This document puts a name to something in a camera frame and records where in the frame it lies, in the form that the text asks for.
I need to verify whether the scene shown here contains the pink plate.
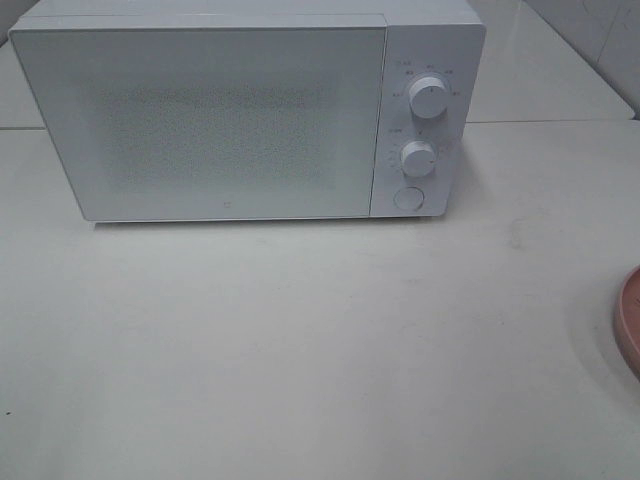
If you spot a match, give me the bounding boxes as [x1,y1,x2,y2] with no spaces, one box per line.
[614,267,639,372]

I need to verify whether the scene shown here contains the white microwave door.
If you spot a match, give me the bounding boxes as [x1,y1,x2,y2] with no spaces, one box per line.
[13,28,385,222]

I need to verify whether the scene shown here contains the round white door button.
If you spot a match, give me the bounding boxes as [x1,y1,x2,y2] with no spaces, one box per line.
[394,187,425,212]

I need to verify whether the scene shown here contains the lower white dial knob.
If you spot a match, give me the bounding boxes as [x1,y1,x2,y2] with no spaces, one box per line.
[400,141,438,178]

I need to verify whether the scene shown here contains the white dial knob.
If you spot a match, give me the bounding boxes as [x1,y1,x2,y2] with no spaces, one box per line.
[400,141,438,178]
[408,74,450,119]

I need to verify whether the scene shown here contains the upper white dial knob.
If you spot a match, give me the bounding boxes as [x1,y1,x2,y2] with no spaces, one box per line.
[408,74,450,119]

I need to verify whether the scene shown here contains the white microwave oven body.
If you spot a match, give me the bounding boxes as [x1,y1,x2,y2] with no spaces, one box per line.
[8,1,486,221]

